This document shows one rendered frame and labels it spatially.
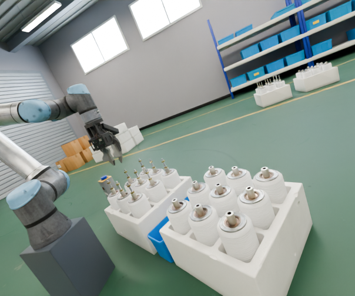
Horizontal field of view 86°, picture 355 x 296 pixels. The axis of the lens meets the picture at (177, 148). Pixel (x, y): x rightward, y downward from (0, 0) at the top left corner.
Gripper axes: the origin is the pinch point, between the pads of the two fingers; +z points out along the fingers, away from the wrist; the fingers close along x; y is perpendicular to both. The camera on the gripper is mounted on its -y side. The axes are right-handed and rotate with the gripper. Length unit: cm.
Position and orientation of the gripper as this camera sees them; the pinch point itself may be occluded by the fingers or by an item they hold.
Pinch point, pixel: (117, 160)
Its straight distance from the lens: 91.7
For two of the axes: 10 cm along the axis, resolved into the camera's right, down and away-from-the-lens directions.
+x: 9.2, -3.2, -2.3
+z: 3.8, 8.9, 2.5
